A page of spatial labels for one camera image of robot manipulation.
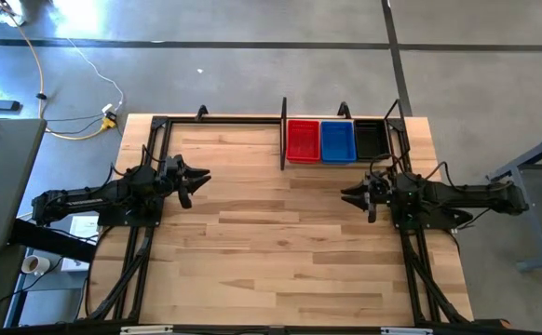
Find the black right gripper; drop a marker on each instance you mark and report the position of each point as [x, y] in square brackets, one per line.
[379, 188]

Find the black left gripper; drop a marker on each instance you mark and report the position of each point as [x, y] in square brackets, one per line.
[171, 174]

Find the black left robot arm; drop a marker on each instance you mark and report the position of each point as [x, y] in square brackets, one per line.
[89, 200]

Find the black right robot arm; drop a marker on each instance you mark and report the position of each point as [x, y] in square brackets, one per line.
[466, 195]

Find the yellow and white power plug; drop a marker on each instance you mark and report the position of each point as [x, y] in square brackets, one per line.
[109, 122]

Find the white label strip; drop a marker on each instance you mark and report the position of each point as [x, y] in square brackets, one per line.
[146, 330]
[407, 331]

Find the black beam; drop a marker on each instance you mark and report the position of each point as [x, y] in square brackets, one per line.
[52, 242]

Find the grey-blue metal stand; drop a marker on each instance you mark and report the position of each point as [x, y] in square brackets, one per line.
[532, 216]

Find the white paper cup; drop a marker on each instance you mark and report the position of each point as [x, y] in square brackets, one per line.
[33, 265]

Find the grey desk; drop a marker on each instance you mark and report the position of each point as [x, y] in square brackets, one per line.
[5, 177]

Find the white floor box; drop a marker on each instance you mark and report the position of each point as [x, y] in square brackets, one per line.
[12, 16]

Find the black metal rig frame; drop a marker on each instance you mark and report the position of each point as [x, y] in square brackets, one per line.
[224, 120]

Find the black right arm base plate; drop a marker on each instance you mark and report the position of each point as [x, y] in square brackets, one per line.
[431, 223]

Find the wooden shelf with black frame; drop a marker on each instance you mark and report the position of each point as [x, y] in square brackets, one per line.
[283, 139]

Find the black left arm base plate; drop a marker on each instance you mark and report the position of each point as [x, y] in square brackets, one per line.
[112, 222]

